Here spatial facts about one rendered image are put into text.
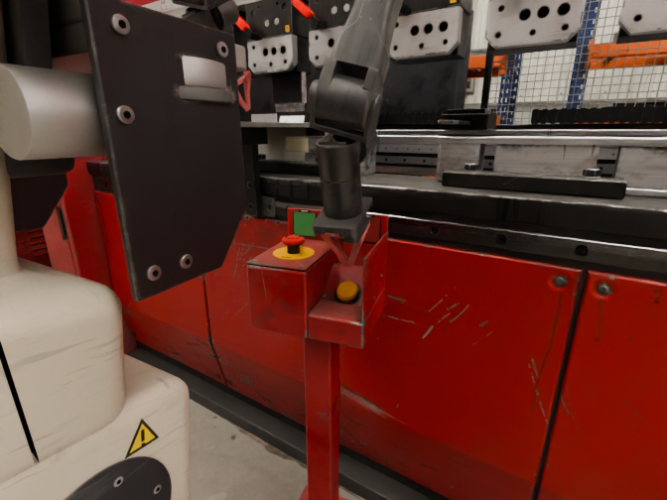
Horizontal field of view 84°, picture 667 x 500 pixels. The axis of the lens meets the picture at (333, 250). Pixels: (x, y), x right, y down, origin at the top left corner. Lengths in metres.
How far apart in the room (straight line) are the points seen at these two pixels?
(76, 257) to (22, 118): 1.49
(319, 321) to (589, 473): 0.58
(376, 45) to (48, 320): 0.41
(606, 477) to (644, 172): 0.54
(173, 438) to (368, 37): 0.44
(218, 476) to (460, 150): 1.12
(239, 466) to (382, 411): 0.54
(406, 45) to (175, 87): 0.68
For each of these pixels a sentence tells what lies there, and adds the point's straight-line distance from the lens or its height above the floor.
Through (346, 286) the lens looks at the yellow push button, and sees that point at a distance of 0.64.
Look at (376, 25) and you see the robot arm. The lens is 0.50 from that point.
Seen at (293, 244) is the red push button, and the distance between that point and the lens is 0.63.
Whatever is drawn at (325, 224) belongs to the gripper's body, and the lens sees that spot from 0.52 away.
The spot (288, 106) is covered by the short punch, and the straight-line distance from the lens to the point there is 1.09.
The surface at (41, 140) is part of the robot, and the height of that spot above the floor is 0.98.
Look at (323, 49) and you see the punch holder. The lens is 0.98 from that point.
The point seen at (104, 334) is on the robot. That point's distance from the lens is 0.27.
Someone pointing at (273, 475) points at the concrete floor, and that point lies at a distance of 1.32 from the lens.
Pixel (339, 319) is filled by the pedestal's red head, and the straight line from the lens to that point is 0.59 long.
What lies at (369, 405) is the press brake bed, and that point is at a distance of 1.02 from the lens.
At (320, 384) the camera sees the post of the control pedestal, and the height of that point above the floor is 0.54.
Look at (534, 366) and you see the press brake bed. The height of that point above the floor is 0.57.
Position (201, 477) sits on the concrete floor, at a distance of 1.36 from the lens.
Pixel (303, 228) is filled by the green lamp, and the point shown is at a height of 0.80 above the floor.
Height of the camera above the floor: 0.98
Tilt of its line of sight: 18 degrees down
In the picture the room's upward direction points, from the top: straight up
